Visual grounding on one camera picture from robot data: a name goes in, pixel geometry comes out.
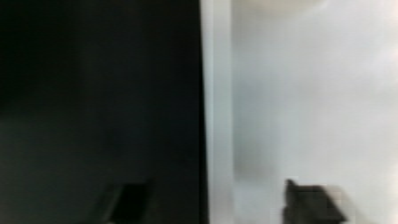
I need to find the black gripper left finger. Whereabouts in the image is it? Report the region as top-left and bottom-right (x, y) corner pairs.
(101, 183), (149, 224)

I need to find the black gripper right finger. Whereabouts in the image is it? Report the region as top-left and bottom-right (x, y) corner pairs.
(282, 179), (346, 224)

